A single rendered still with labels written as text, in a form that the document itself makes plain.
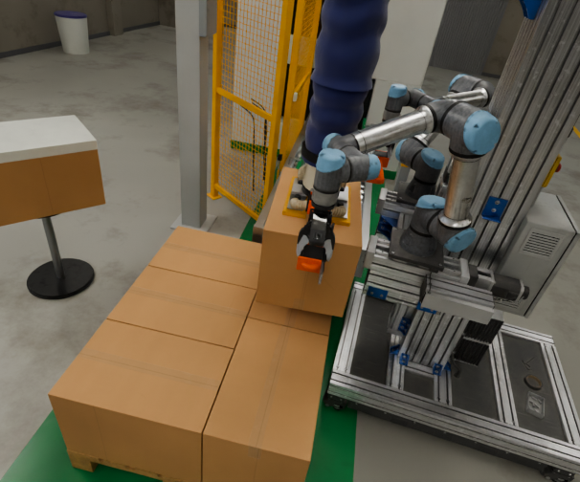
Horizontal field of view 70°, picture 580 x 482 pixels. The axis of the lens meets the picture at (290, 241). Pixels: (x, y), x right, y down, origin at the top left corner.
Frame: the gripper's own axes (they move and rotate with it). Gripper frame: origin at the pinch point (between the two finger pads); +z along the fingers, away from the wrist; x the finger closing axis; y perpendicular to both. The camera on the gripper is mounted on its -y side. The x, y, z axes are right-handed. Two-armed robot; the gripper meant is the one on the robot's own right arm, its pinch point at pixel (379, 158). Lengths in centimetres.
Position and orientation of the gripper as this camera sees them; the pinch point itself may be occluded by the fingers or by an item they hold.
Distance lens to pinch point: 213.6
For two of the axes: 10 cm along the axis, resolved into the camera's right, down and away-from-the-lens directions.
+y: -1.3, 5.6, -8.2
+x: 9.8, 1.8, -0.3
